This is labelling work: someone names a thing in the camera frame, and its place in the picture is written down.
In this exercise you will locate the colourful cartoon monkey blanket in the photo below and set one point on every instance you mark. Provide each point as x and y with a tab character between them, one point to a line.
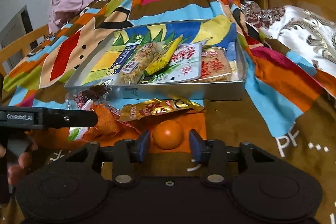
283	112

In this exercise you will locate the small orange mandarin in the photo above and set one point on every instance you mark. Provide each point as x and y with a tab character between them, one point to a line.
168	135

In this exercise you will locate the clear red candy packet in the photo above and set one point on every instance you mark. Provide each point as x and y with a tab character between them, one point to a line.
75	100

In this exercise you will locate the red labelled rice cracker pack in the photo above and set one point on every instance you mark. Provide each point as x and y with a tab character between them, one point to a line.
215	66

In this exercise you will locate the clear wrapped nut bar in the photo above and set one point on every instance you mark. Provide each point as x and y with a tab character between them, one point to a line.
134	69

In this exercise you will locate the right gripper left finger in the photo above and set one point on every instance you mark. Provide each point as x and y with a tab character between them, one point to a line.
126	153

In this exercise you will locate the yellow green snack packet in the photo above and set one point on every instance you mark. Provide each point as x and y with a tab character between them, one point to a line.
163	58

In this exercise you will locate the dinosaur picture metal tray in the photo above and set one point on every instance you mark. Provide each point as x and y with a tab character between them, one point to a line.
218	32

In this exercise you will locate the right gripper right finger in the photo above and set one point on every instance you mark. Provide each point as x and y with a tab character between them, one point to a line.
212	155

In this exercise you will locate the gold foil snack packet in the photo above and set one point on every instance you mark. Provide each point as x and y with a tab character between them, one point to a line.
156	107

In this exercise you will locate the blue white milk powder sachet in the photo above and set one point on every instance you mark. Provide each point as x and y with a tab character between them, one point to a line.
115	57

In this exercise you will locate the white green pickled vegetable pouch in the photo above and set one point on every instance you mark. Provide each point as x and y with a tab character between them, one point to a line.
184	66

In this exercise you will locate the orange snack bag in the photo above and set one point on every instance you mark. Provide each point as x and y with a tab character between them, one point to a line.
107	127

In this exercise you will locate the person's left hand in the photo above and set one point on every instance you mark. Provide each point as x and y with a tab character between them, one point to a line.
17	171

